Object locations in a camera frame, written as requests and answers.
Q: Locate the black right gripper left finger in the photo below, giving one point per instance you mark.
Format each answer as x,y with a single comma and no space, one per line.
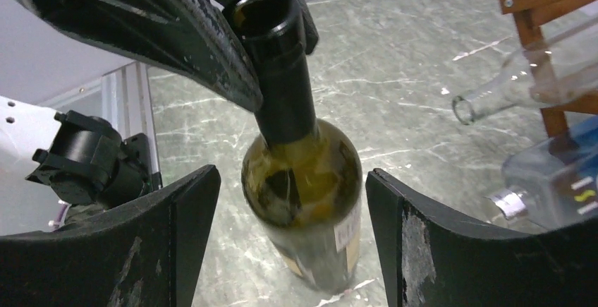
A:
147,252

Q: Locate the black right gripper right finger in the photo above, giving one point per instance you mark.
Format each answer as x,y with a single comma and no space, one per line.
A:
433,255

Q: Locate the dark green wine bottle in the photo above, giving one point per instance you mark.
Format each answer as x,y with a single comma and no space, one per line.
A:
301,176

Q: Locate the blue square glass bottle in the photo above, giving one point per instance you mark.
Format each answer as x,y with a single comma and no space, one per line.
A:
552,184

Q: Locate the clear glass bottle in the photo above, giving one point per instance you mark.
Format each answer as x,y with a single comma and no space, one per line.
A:
547,73

